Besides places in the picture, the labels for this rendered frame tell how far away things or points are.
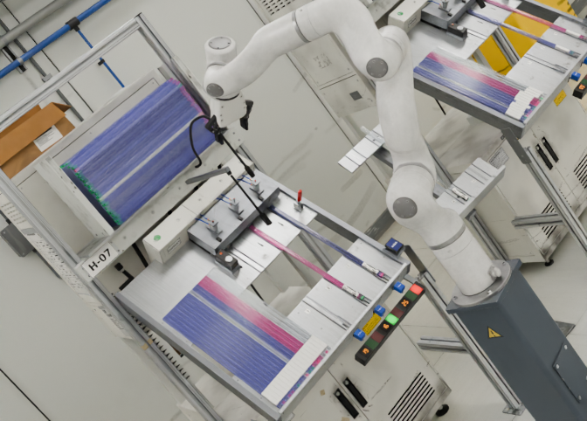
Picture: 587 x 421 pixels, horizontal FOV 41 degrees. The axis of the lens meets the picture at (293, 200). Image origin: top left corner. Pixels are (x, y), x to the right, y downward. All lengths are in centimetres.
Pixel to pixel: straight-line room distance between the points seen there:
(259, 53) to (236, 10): 274
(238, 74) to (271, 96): 270
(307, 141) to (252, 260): 221
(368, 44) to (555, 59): 159
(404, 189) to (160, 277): 101
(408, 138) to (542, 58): 142
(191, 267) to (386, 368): 83
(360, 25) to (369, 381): 146
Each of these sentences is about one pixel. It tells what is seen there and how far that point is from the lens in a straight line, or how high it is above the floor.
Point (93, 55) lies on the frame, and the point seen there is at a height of 188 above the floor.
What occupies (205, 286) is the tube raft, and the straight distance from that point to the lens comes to 266.
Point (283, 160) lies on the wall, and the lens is 472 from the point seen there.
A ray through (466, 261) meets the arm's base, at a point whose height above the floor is 81.
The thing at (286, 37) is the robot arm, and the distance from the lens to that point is 205.
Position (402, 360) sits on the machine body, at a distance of 306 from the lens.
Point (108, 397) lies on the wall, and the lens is 428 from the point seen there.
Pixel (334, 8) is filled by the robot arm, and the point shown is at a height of 159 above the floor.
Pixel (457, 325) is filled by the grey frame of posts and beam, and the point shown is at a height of 42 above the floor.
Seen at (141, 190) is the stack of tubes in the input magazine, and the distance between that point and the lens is 271.
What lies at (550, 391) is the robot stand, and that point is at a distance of 244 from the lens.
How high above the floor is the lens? 178
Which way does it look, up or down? 15 degrees down
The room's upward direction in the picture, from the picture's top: 38 degrees counter-clockwise
